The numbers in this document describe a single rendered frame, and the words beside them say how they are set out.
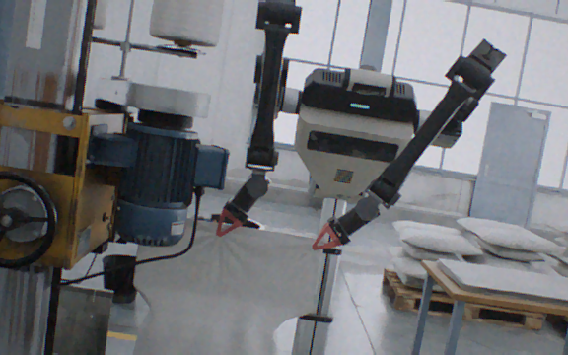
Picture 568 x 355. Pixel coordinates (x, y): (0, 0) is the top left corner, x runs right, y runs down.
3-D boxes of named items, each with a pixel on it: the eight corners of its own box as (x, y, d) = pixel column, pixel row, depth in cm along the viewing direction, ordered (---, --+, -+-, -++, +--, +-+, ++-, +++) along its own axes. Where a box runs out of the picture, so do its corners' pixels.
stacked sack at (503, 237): (541, 247, 525) (543, 233, 524) (562, 259, 483) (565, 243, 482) (466, 235, 526) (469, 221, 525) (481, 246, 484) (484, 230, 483)
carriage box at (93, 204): (114, 238, 155) (131, 114, 152) (71, 273, 122) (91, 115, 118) (19, 222, 154) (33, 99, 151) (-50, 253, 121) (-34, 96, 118)
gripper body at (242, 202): (225, 207, 162) (242, 184, 162) (226, 201, 172) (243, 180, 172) (245, 222, 163) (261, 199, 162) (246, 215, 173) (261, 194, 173)
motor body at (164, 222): (187, 238, 143) (203, 131, 141) (177, 253, 128) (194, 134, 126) (122, 228, 143) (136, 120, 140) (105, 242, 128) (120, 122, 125)
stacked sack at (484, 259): (528, 271, 535) (531, 257, 534) (554, 285, 493) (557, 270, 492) (459, 262, 527) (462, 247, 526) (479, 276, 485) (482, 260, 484)
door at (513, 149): (524, 240, 990) (550, 110, 968) (527, 242, 980) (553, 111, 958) (464, 231, 986) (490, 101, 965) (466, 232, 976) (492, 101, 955)
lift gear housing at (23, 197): (52, 241, 122) (58, 186, 121) (41, 248, 116) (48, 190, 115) (0, 233, 122) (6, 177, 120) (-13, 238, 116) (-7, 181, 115)
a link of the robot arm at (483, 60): (519, 49, 150) (485, 26, 152) (486, 89, 149) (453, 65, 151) (476, 108, 194) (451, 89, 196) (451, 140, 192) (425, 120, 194)
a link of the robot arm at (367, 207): (402, 195, 168) (377, 176, 170) (403, 191, 157) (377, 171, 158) (374, 230, 168) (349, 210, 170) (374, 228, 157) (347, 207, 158)
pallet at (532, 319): (507, 301, 575) (509, 286, 574) (540, 331, 494) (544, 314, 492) (382, 282, 575) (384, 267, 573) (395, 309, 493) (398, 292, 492)
